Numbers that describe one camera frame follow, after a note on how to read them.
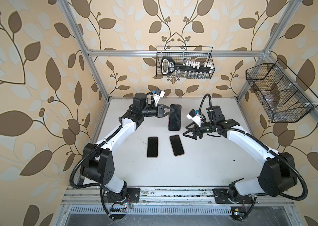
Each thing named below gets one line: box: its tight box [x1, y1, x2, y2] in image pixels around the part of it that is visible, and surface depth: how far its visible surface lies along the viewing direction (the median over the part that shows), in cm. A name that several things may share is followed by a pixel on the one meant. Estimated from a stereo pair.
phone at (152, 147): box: [146, 136, 159, 158], surface depth 95 cm
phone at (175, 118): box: [167, 104, 182, 131], surface depth 75 cm
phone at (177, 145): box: [169, 134, 185, 157], surface depth 95 cm
